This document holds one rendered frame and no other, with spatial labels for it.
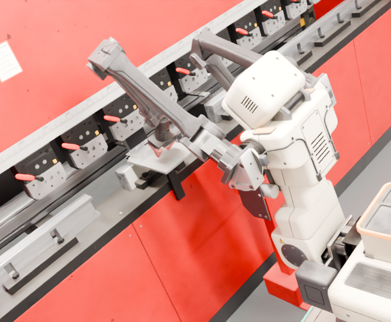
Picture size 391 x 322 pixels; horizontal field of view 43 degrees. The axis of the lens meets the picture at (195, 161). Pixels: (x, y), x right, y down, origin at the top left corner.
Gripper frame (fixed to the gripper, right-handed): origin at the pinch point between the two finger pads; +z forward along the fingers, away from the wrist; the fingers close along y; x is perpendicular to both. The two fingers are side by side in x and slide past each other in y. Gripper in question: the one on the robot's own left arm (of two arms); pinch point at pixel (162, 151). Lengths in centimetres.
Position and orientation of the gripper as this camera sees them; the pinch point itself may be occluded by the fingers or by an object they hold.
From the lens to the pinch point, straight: 196.2
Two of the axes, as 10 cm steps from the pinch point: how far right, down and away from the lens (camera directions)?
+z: -0.5, 6.4, 7.7
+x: 7.3, 5.5, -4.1
